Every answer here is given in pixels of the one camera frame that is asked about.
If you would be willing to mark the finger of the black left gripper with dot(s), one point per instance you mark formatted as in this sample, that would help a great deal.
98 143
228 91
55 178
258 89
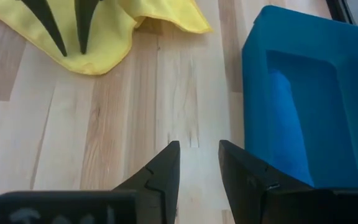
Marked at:
47 21
85 21

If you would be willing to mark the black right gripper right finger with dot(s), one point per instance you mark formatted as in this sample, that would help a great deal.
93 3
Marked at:
275 205

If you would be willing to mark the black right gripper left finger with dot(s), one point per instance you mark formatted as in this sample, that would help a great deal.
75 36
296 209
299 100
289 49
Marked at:
135 205

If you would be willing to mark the yellow microfiber towel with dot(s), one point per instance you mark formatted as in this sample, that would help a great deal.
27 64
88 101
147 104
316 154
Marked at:
110 37

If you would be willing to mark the blue plastic basket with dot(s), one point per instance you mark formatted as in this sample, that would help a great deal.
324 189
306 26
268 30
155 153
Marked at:
353 93

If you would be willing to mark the black aluminium table frame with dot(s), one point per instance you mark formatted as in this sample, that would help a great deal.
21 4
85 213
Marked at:
340 11

